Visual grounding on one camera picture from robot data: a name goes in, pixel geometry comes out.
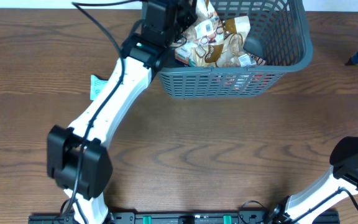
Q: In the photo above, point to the tissue multipack box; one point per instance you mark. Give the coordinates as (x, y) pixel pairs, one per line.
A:
(184, 55)

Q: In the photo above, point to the teal snack packet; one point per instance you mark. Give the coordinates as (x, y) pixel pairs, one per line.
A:
(96, 87)

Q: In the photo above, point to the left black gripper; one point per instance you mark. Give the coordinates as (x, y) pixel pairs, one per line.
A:
(189, 8)

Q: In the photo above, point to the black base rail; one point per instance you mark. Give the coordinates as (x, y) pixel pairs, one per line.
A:
(247, 216)

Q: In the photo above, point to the grey plastic basket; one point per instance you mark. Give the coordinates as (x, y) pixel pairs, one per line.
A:
(279, 34)

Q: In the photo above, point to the beige snack bag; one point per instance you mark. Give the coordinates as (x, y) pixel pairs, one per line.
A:
(236, 31)
(207, 55)

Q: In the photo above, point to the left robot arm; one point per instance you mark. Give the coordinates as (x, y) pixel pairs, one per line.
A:
(77, 156)

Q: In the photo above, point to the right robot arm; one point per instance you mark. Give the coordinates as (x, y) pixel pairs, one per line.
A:
(340, 181)

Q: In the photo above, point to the orange pasta packet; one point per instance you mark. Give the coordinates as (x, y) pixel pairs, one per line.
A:
(255, 60)

